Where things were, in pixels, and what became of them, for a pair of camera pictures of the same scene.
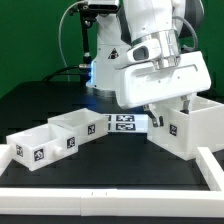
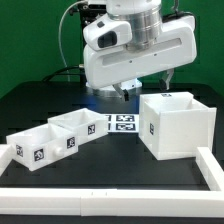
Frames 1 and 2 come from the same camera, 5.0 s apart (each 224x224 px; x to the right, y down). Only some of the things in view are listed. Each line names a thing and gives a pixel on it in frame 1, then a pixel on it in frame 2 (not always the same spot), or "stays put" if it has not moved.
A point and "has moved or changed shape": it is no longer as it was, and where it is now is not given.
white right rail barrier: [211, 169] stays put
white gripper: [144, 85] to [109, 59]
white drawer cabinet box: [183, 133] has moved or changed shape
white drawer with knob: [42, 145] stays put
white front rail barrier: [112, 202] stays put
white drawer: [86, 123] stays put
